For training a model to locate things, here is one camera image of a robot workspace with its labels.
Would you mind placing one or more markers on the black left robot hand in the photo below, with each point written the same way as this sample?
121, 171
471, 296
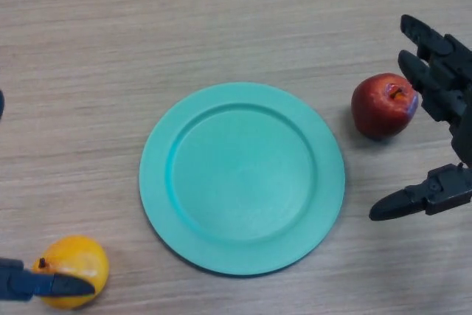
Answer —
22, 283

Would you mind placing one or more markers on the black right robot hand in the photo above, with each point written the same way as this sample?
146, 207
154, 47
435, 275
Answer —
453, 82

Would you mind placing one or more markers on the yellow pear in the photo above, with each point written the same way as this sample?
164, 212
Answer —
77, 256

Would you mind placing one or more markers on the green round plate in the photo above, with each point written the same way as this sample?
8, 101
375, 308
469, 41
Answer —
243, 182

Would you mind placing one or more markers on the red apple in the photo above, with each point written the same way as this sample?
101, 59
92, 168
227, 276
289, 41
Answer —
376, 112

